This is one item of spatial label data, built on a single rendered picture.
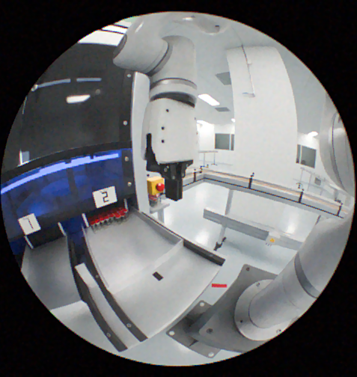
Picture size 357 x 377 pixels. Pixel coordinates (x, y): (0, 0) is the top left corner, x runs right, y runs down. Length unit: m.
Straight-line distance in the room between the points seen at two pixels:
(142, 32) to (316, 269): 0.35
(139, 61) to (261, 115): 1.55
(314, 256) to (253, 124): 1.56
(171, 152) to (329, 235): 0.23
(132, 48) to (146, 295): 0.44
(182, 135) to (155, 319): 0.36
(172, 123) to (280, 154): 1.49
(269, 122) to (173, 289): 1.67
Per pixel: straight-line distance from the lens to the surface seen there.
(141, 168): 0.50
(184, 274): 0.34
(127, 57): 0.20
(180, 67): 0.21
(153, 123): 0.17
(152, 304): 0.31
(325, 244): 0.17
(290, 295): 0.23
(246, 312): 0.35
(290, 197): 1.04
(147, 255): 0.39
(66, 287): 0.43
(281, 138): 1.61
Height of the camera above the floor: 1.18
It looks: 20 degrees down
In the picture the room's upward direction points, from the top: straight up
